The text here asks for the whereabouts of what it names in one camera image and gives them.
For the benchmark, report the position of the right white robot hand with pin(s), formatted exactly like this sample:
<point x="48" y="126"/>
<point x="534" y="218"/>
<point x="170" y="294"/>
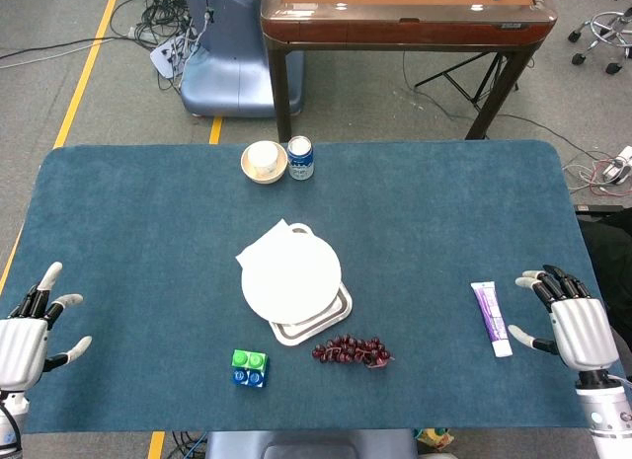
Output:
<point x="585" y="335"/>

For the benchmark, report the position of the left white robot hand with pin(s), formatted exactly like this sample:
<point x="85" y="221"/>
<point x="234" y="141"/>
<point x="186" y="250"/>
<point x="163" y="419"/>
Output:
<point x="20" y="345"/>

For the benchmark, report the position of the white round plate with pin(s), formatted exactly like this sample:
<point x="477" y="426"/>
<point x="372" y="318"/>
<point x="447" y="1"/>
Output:
<point x="291" y="276"/>

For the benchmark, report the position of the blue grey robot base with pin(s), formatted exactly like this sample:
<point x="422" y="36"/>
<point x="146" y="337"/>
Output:
<point x="232" y="69"/>

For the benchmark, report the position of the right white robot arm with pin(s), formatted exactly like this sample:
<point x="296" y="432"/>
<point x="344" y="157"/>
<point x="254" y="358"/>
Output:
<point x="609" y="414"/>

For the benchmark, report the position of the purple white toothpaste tube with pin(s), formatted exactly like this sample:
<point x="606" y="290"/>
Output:
<point x="491" y="316"/>

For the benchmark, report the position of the black chair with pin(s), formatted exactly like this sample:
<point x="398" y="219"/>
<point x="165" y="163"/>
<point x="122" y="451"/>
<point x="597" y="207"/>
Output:
<point x="612" y="242"/>

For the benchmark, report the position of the yellow green snack bag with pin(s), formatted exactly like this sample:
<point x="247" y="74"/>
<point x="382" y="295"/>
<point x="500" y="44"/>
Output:
<point x="434" y="438"/>

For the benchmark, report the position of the blue felt table cloth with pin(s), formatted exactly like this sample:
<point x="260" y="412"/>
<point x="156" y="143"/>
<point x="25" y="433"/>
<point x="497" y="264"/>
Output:
<point x="148" y="207"/>

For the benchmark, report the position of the green toy brick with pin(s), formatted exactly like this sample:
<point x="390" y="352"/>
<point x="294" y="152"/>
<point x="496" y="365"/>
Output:
<point x="249" y="359"/>

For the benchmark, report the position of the blue toy brick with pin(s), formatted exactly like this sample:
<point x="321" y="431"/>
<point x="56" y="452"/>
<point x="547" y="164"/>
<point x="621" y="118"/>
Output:
<point x="248" y="378"/>

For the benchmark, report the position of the dark red grape bunch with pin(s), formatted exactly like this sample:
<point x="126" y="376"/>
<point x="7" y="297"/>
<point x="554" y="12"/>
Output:
<point x="350" y="351"/>

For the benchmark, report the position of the square metal tray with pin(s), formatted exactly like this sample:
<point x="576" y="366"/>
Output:
<point x="316" y="333"/>

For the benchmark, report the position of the black tripod stand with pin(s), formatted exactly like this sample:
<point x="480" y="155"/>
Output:
<point x="464" y="81"/>

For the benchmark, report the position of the beige bowl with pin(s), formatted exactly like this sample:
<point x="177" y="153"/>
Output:
<point x="261" y="177"/>

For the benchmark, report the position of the grey blue robot torso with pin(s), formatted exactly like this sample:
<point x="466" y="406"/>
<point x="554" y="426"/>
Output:
<point x="311" y="446"/>

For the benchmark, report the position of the chrome office chair base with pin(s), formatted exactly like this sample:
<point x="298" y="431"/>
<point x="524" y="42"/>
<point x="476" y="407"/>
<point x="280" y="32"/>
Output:
<point x="600" y="29"/>

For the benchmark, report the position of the white paper cup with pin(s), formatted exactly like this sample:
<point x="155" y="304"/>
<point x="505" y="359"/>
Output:
<point x="264" y="158"/>

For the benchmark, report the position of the white power strip with plugs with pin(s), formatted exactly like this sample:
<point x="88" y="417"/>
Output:
<point x="165" y="56"/>

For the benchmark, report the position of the blue white drink can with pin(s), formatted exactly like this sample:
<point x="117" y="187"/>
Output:
<point x="300" y="163"/>

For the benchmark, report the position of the brown mahjong table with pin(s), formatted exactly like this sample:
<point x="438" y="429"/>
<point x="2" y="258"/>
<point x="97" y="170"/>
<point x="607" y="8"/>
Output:
<point x="395" y="32"/>

